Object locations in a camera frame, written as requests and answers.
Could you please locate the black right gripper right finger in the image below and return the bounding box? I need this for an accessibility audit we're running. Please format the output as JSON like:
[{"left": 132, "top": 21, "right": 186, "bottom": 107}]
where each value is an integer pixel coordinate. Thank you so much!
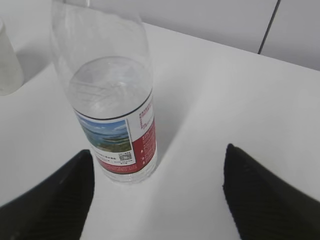
[{"left": 222, "top": 144, "right": 320, "bottom": 240}]

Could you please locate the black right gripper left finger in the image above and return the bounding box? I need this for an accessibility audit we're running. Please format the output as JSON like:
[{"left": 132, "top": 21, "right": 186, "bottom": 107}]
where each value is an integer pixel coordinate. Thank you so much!
[{"left": 0, "top": 149, "right": 95, "bottom": 240}]

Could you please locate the white paper cup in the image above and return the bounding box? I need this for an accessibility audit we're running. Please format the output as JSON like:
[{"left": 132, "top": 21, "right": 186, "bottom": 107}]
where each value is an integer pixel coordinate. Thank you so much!
[{"left": 0, "top": 19, "right": 24, "bottom": 96}]

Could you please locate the clear plastic water bottle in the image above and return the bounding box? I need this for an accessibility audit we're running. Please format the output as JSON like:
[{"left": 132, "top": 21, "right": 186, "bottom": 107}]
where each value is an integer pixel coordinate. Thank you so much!
[{"left": 50, "top": 0, "right": 157, "bottom": 183}]

